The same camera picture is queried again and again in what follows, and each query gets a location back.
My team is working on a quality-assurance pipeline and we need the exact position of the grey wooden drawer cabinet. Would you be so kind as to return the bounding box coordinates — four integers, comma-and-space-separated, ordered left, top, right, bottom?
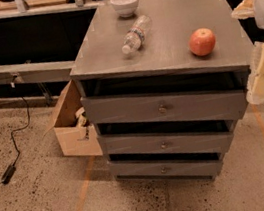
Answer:
57, 0, 264, 202

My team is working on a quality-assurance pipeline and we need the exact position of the grey top drawer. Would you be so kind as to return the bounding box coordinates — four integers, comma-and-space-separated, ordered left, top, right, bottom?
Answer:
81, 90, 247, 124

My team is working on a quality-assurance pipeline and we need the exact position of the grey drawer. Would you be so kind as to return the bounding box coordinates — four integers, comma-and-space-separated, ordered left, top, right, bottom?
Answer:
81, 90, 247, 124
97, 132, 234, 155
109, 160, 223, 177

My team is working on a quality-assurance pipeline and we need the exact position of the grey bottom drawer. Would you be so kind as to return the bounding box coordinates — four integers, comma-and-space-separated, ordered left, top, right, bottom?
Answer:
109, 160, 223, 177

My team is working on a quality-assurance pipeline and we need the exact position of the red apple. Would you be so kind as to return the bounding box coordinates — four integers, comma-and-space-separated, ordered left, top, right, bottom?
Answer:
189, 28, 216, 57

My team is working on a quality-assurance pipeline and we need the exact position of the grey metal railing beam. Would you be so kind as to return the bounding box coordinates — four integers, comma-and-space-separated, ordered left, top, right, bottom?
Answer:
0, 61, 74, 85

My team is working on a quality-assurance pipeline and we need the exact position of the clear plastic water bottle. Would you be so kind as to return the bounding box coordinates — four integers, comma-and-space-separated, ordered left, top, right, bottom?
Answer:
122, 15, 152, 55

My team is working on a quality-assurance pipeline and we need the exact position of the open cardboard box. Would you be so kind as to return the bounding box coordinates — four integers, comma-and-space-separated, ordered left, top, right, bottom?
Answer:
45, 81, 103, 157

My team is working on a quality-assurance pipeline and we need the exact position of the black power adapter with cable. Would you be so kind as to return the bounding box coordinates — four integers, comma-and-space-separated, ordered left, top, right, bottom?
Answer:
0, 79, 47, 207

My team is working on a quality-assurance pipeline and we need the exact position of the white ceramic bowl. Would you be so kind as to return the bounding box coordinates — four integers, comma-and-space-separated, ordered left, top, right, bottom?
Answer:
110, 0, 140, 17

